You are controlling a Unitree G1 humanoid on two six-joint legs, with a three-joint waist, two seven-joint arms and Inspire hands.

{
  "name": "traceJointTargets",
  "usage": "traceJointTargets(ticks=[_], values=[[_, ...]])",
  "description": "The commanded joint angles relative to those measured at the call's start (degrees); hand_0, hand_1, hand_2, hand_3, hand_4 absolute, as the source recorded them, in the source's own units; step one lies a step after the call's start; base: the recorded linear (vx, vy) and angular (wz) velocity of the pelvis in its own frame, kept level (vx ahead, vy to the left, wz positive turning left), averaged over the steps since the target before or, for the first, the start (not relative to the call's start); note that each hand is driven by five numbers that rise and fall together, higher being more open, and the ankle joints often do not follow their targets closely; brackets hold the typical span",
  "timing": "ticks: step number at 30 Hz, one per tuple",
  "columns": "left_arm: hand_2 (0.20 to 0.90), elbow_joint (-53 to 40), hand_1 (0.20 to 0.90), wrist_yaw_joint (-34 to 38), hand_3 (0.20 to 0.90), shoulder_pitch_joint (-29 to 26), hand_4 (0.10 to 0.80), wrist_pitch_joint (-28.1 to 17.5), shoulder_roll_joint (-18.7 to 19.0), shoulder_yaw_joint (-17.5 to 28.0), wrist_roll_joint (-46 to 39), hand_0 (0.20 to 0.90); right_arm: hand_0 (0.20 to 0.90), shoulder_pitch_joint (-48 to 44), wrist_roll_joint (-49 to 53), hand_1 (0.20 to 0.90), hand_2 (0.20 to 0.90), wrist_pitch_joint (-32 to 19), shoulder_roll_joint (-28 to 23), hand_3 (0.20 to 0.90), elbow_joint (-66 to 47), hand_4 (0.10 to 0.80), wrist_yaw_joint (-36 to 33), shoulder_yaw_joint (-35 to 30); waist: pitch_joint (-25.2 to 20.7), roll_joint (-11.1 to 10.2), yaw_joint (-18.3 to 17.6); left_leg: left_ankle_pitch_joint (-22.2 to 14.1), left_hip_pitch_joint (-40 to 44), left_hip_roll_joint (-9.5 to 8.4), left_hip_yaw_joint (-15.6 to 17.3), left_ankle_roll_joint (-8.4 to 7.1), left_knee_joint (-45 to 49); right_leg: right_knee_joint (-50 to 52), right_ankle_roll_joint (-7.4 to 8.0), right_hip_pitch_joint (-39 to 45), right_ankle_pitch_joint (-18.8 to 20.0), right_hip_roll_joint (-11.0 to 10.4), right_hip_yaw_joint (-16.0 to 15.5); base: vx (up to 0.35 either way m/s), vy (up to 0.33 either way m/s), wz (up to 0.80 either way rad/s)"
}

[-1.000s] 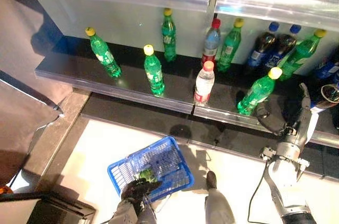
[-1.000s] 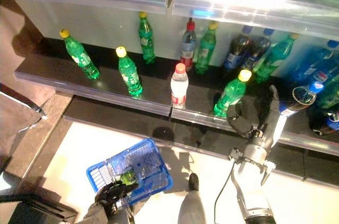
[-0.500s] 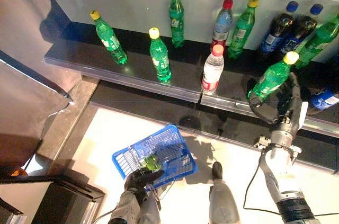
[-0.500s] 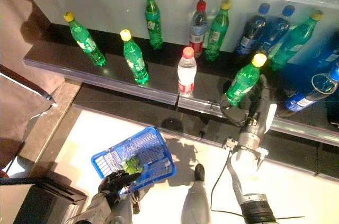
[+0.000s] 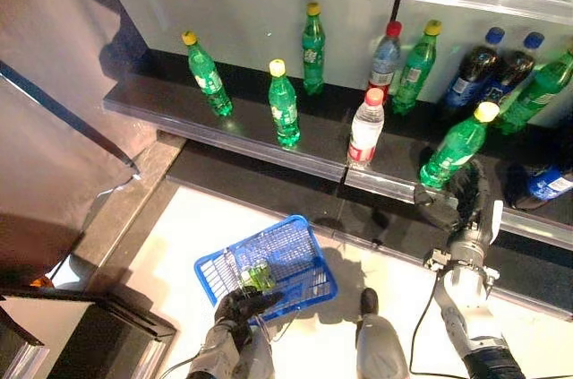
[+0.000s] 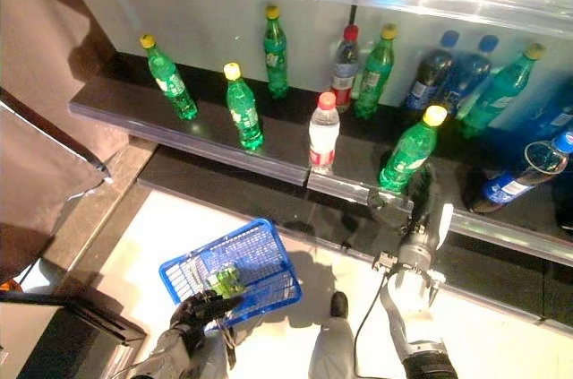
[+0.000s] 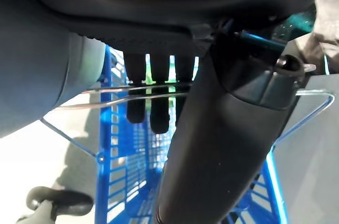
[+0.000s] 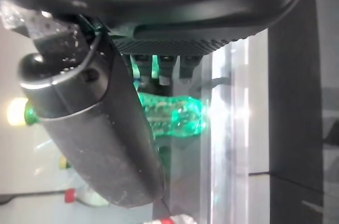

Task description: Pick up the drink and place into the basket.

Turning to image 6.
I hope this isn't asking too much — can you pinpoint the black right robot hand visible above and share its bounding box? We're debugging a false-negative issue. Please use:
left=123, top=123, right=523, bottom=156
left=367, top=162, right=456, bottom=251

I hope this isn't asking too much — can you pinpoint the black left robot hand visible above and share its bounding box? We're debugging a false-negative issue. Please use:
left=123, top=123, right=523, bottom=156
left=168, top=290, right=246, bottom=349

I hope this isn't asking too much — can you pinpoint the green soda bottle yellow cap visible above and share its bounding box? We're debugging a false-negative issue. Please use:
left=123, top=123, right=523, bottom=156
left=352, top=22, right=399, bottom=121
left=223, top=62, right=265, bottom=151
left=139, top=33, right=200, bottom=121
left=459, top=42, right=546, bottom=139
left=262, top=4, right=290, bottom=99
left=379, top=104, right=449, bottom=195

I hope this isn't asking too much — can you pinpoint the blue plastic shopping basket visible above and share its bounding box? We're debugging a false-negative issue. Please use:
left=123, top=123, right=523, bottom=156
left=158, top=217, right=304, bottom=332

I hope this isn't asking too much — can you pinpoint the green plastic bottle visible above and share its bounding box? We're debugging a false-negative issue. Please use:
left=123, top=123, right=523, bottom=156
left=205, top=261, right=246, bottom=300

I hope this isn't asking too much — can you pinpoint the silver left robot leg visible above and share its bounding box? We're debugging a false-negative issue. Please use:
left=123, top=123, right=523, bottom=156
left=195, top=323, right=239, bottom=379

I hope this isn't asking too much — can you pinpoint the silver robot leg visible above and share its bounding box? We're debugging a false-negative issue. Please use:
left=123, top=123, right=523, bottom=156
left=307, top=290, right=358, bottom=379
left=195, top=323, right=239, bottom=379

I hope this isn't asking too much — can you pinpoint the dark cola bottle blue cap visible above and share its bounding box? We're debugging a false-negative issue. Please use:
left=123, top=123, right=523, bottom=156
left=467, top=130, right=573, bottom=215
left=532, top=82, right=573, bottom=142
left=447, top=34, right=500, bottom=118
left=404, top=30, right=461, bottom=112

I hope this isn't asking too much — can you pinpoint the black base plinth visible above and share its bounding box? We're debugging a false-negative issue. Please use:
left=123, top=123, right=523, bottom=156
left=137, top=144, right=573, bottom=336

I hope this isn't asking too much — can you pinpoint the clear water bottle red cap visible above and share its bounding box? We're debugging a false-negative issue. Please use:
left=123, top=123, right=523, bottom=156
left=308, top=91, right=341, bottom=176
left=329, top=24, right=361, bottom=114

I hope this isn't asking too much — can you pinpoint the black framed cabinet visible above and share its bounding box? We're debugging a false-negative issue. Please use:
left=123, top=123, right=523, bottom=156
left=0, top=290, right=150, bottom=379

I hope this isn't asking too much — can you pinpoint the silver right robot leg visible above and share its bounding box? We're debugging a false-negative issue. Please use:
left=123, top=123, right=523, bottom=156
left=307, top=290, right=358, bottom=379

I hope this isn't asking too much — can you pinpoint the dark metal bar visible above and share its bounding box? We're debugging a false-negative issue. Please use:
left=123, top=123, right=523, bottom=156
left=0, top=86, right=114, bottom=184

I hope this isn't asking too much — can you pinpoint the brown cloth curtain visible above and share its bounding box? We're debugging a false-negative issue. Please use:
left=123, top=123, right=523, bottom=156
left=0, top=0, right=132, bottom=285

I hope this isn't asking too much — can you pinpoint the black shelf board clear rail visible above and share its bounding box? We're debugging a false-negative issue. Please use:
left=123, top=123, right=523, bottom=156
left=68, top=50, right=313, bottom=188
left=306, top=96, right=573, bottom=269

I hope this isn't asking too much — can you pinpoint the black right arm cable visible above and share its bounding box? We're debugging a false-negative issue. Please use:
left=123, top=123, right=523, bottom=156
left=352, top=262, right=391, bottom=379

